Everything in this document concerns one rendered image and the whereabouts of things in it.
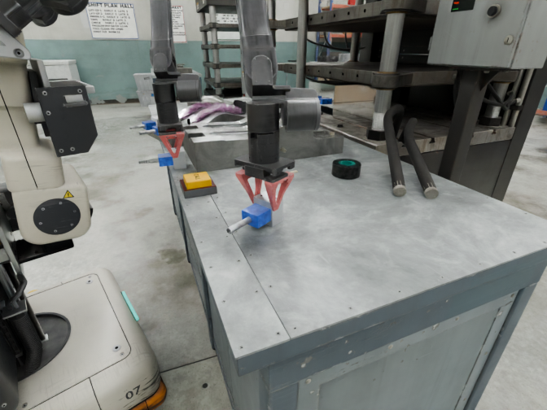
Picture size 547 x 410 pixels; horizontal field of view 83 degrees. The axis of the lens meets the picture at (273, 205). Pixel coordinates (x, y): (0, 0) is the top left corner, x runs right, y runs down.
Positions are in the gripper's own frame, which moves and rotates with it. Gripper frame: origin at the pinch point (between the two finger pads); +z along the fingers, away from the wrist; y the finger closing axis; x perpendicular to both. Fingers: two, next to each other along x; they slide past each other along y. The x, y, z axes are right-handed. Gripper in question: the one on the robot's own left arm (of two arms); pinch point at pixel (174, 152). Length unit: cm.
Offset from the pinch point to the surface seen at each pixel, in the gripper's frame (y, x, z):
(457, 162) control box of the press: -15, -99, 11
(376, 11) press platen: 26, -86, -40
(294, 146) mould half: -6.2, -36.4, 0.4
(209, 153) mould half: -7.2, -9.4, -0.7
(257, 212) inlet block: -44.1, -12.0, 1.0
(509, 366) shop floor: -51, -111, 87
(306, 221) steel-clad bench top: -44.1, -22.5, 5.3
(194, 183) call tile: -23.0, -2.6, 1.6
